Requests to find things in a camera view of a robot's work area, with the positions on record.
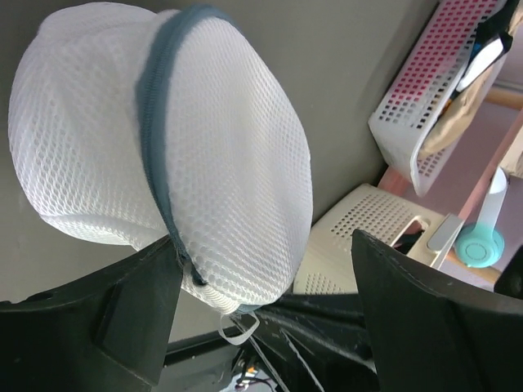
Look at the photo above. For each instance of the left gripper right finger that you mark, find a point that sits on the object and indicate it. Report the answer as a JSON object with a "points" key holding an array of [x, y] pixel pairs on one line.
{"points": [[432, 332]]}

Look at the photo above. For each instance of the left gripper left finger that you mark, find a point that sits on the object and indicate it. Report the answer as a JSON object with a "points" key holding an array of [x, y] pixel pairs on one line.
{"points": [[106, 331]]}

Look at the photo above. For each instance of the white mesh laundry bag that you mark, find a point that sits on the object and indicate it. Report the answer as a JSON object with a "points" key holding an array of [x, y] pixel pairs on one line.
{"points": [[126, 125]]}

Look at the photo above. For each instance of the cream laundry hamper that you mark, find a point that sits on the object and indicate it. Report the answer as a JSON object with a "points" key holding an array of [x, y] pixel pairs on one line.
{"points": [[370, 213]]}

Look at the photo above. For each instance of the teal pink headphones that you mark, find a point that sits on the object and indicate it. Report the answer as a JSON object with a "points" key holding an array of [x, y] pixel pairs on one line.
{"points": [[479, 245]]}

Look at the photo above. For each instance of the beige garment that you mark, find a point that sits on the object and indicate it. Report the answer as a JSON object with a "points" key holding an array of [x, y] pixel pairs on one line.
{"points": [[459, 115]]}

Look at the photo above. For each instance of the white perforated plastic basket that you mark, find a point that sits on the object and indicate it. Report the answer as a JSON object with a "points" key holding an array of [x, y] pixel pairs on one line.
{"points": [[425, 83]]}

